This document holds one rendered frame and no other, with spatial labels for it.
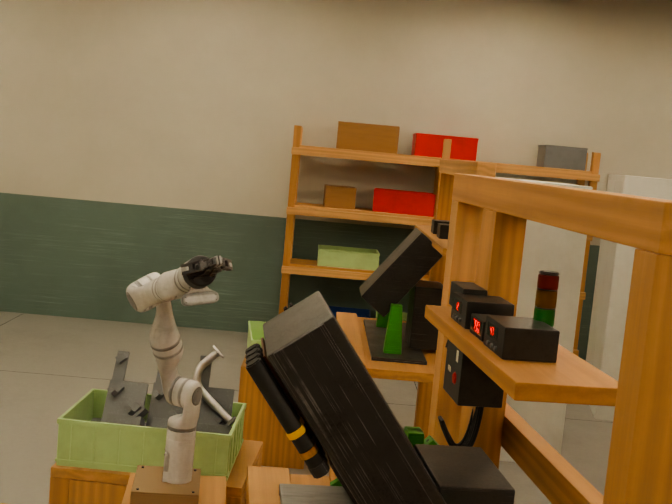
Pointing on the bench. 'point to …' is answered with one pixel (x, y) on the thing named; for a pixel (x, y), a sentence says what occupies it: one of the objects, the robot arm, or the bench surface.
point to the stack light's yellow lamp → (545, 300)
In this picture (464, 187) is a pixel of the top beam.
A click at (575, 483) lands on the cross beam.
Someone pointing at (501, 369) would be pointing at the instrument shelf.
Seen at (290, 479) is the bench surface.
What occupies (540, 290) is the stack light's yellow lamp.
